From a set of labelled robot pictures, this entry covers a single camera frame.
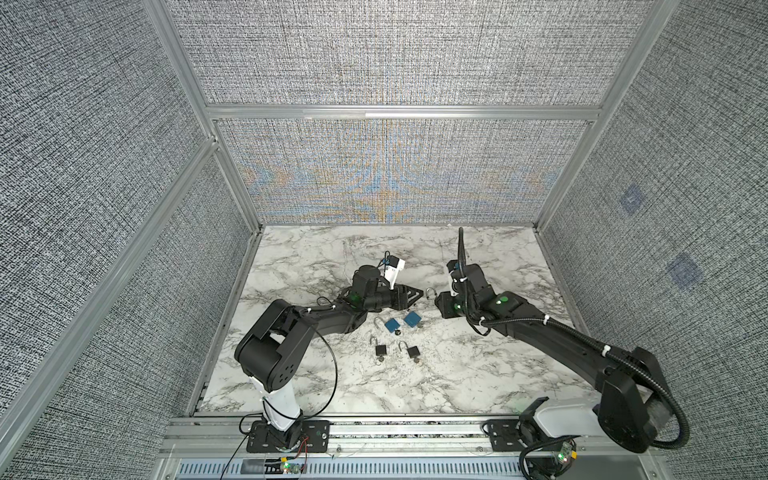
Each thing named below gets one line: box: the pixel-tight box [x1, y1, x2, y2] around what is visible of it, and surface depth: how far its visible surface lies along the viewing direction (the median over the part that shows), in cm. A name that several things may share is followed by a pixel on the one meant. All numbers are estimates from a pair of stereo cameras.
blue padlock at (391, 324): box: [374, 316, 401, 333], surface depth 94 cm
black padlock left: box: [370, 336, 387, 356], surface depth 90 cm
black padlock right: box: [398, 340, 421, 359], surface depth 89 cm
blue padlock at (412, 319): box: [404, 311, 422, 328], surface depth 96 cm
